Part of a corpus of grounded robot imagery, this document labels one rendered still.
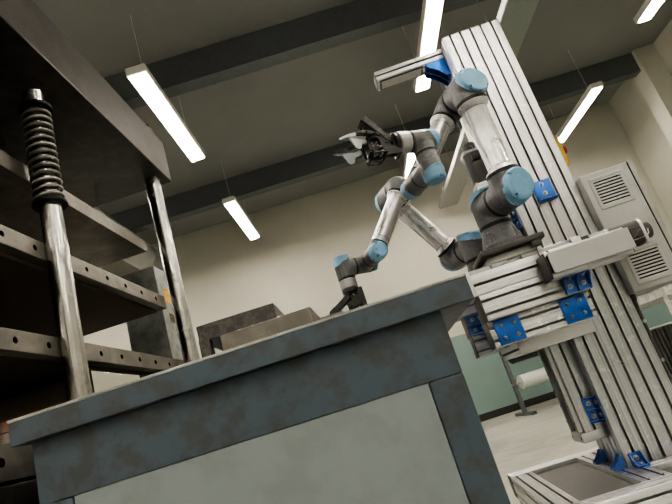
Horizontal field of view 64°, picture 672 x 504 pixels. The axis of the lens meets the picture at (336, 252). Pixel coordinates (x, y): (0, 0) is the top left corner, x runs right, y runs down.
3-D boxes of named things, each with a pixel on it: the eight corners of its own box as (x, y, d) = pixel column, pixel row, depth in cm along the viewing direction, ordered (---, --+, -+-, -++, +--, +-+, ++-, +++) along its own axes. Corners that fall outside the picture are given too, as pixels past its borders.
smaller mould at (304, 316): (328, 345, 106) (320, 317, 108) (319, 338, 94) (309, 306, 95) (247, 372, 107) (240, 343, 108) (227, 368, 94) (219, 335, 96)
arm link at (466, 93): (517, 214, 191) (462, 87, 206) (544, 194, 178) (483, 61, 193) (490, 219, 186) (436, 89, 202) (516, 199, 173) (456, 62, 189)
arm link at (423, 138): (445, 144, 178) (436, 122, 180) (417, 147, 174) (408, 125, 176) (434, 156, 185) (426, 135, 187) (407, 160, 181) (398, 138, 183)
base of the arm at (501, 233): (521, 248, 198) (511, 224, 201) (530, 236, 183) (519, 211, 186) (482, 261, 198) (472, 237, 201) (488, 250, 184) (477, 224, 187)
